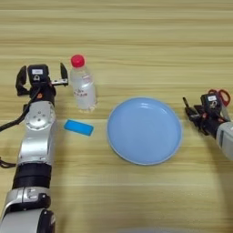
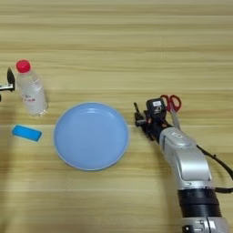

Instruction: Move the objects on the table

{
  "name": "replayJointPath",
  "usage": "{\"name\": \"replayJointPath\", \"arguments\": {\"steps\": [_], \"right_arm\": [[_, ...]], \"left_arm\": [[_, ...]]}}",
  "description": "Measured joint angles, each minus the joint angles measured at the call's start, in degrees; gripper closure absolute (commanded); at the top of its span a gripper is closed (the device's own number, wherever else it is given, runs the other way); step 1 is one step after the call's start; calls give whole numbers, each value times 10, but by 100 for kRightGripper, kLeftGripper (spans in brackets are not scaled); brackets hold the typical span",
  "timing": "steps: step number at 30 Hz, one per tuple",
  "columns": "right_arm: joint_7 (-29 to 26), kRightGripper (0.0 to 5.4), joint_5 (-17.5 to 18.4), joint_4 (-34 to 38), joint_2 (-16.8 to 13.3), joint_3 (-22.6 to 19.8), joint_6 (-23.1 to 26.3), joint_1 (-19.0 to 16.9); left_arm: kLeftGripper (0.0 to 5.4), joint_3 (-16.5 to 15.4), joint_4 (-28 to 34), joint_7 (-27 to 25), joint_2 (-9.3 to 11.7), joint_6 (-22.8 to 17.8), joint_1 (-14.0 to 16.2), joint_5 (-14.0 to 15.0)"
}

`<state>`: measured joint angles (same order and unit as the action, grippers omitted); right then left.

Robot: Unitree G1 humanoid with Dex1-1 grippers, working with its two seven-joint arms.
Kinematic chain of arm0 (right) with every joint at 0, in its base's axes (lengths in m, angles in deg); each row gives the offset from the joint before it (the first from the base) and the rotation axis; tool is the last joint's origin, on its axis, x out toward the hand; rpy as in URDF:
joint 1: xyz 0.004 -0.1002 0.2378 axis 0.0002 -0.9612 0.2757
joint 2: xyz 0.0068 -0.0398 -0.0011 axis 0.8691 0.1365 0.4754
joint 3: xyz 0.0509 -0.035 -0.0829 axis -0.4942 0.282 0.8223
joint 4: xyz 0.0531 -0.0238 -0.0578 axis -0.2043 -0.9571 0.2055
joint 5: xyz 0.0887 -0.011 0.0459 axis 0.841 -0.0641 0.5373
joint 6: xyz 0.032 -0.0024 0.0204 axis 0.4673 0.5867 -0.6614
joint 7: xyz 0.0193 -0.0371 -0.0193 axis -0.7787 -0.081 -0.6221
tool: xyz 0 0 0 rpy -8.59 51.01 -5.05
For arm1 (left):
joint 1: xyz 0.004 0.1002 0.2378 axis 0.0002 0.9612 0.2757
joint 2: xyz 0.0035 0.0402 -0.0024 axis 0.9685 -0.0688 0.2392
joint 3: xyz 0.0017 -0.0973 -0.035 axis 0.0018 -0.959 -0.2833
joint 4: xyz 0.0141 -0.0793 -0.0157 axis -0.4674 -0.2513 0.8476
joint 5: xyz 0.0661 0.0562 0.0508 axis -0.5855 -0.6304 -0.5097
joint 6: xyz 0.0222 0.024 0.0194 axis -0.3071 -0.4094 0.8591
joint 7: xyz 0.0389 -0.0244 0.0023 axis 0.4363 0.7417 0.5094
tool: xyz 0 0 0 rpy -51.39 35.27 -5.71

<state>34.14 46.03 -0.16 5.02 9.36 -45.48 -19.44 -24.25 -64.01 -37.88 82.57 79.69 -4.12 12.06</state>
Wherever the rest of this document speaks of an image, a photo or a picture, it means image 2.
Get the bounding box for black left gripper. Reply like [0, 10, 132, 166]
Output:
[0, 67, 16, 93]

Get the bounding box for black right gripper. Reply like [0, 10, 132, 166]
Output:
[134, 109, 171, 144]

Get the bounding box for clear plastic bottle red cap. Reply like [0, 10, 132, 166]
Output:
[15, 59, 49, 118]

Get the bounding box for light blue round plate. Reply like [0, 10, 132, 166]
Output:
[53, 101, 130, 172]

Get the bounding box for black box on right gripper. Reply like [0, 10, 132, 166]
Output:
[146, 97, 167, 116]

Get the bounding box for blue rectangular eraser block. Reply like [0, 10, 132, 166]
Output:
[11, 124, 43, 143]

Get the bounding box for red handled scissors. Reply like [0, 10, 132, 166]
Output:
[159, 94, 183, 131]

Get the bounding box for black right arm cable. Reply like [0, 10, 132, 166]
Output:
[196, 145, 233, 194]

